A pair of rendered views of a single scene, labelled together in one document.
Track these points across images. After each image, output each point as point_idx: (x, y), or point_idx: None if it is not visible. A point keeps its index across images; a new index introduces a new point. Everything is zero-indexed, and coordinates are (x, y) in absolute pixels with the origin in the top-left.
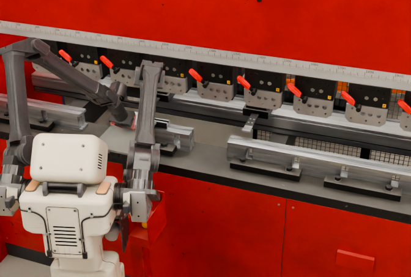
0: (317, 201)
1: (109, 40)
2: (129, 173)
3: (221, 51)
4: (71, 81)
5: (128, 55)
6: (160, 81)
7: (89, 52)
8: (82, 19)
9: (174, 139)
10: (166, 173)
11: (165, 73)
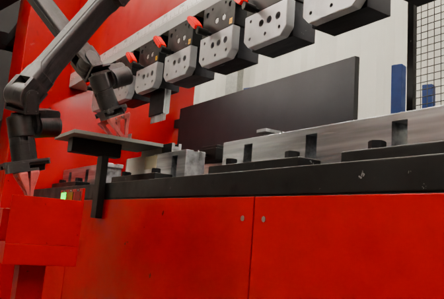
0: (303, 182)
1: (143, 34)
2: (10, 84)
3: None
4: (47, 18)
5: (152, 45)
6: None
7: (127, 61)
8: (131, 22)
9: (172, 166)
10: (129, 199)
11: (176, 48)
